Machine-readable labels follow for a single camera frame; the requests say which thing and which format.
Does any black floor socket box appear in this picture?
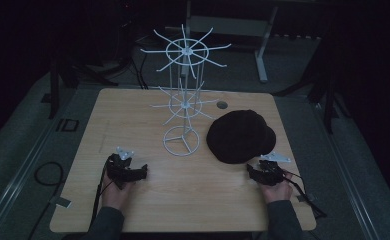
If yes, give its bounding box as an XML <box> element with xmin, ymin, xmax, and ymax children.
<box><xmin>55</xmin><ymin>117</ymin><xmax>81</xmax><ymax>133</ymax></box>

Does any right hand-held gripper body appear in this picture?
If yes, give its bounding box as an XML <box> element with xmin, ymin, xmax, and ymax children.
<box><xmin>256</xmin><ymin>151</ymin><xmax>292</xmax><ymax>187</ymax></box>

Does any grey tape strip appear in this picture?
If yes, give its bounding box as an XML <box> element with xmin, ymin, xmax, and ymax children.
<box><xmin>296</xmin><ymin>193</ymin><xmax>316</xmax><ymax>204</ymax></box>
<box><xmin>48</xmin><ymin>195</ymin><xmax>73</xmax><ymax>209</ymax></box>

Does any black cables bundle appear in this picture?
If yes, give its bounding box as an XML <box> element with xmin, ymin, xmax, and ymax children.
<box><xmin>128</xmin><ymin>36</ymin><xmax>150</xmax><ymax>91</ymax></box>

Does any black cap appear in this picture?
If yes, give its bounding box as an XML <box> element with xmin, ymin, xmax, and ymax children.
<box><xmin>206</xmin><ymin>109</ymin><xmax>277</xmax><ymax>165</ymax></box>

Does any white metal desk frame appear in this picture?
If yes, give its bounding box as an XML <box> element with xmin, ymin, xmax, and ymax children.
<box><xmin>164</xmin><ymin>0</ymin><xmax>321</xmax><ymax>84</ymax></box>

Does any white wire display rack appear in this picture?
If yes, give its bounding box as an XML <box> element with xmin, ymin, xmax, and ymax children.
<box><xmin>140</xmin><ymin>23</ymin><xmax>232</xmax><ymax>158</ymax></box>

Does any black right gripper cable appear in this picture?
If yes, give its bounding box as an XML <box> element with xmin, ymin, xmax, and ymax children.
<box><xmin>282</xmin><ymin>170</ymin><xmax>328</xmax><ymax>220</ymax></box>

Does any person's right hand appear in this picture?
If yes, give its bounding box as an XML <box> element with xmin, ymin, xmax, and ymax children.
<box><xmin>260</xmin><ymin>169</ymin><xmax>295</xmax><ymax>205</ymax></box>

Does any black tripod stand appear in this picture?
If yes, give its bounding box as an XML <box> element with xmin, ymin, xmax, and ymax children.
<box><xmin>272</xmin><ymin>33</ymin><xmax>352</xmax><ymax>135</ymax></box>
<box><xmin>47</xmin><ymin>19</ymin><xmax>120</xmax><ymax>120</ymax></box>

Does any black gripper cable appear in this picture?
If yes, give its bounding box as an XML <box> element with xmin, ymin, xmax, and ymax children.
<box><xmin>90</xmin><ymin>163</ymin><xmax>109</xmax><ymax>226</ymax></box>
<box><xmin>282</xmin><ymin>170</ymin><xmax>328</xmax><ymax>220</ymax></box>

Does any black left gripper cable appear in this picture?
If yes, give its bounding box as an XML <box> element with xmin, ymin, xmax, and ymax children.
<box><xmin>90</xmin><ymin>163</ymin><xmax>109</xmax><ymax>226</ymax></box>

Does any black floor cable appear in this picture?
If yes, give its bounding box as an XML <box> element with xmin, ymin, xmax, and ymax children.
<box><xmin>27</xmin><ymin>161</ymin><xmax>65</xmax><ymax>240</ymax></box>

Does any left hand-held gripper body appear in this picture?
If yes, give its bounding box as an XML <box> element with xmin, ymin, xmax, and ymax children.
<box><xmin>105</xmin><ymin>146</ymin><xmax>141</xmax><ymax>191</ymax></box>

